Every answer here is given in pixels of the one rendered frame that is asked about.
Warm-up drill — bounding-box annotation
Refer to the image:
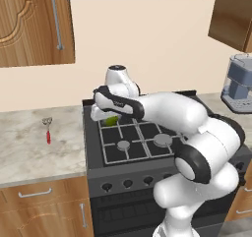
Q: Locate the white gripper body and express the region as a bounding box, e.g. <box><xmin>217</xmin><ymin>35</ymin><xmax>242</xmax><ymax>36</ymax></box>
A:
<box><xmin>90</xmin><ymin>103</ymin><xmax>122</xmax><ymax>123</ymax></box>

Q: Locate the green lime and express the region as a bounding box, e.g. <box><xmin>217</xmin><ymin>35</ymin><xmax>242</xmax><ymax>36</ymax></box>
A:
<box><xmin>101</xmin><ymin>115</ymin><xmax>120</xmax><ymax>128</ymax></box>

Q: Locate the dark grey stove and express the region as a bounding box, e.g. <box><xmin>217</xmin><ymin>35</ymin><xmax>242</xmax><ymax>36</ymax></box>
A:
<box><xmin>82</xmin><ymin>89</ymin><xmax>252</xmax><ymax>237</ymax></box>

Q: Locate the wooden drawer front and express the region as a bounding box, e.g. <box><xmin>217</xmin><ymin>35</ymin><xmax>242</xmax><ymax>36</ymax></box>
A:
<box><xmin>0</xmin><ymin>175</ymin><xmax>91</xmax><ymax>207</ymax></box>

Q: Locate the black oven door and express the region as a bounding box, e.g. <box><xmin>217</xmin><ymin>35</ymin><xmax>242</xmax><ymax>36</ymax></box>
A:
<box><xmin>89</xmin><ymin>185</ymin><xmax>238</xmax><ymax>237</ymax></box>

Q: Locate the wooden base cupboard door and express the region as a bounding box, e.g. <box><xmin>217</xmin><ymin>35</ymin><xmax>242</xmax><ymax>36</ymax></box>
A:
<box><xmin>0</xmin><ymin>198</ymin><xmax>95</xmax><ymax>237</ymax></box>

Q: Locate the grey coffee machine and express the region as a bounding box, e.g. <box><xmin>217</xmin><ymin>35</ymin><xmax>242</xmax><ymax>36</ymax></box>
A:
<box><xmin>220</xmin><ymin>52</ymin><xmax>252</xmax><ymax>114</ymax></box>

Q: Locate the wooden drawer unit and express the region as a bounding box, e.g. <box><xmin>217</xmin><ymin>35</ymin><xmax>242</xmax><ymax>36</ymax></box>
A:
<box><xmin>224</xmin><ymin>160</ymin><xmax>252</xmax><ymax>223</ymax></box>

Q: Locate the silver wall cupboard handle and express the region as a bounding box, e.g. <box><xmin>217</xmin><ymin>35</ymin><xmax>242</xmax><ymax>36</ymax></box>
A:
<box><xmin>47</xmin><ymin>0</ymin><xmax>64</xmax><ymax>51</ymax></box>

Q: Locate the silver drawer handle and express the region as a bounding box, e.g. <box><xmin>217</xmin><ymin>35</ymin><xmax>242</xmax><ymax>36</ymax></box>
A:
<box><xmin>17</xmin><ymin>187</ymin><xmax>53</xmax><ymax>199</ymax></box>

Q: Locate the silver base cupboard handle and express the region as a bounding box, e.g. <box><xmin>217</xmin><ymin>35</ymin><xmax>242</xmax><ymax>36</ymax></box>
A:
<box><xmin>79</xmin><ymin>203</ymin><xmax>90</xmax><ymax>230</ymax></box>

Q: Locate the wooden wall cupboard door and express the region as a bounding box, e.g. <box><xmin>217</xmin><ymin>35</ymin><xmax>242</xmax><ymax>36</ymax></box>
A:
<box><xmin>0</xmin><ymin>0</ymin><xmax>76</xmax><ymax>69</ymax></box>

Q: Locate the wooden wall cupboard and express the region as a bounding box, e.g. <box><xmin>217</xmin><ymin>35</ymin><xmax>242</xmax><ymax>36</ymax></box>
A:
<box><xmin>207</xmin><ymin>0</ymin><xmax>252</xmax><ymax>54</ymax></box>

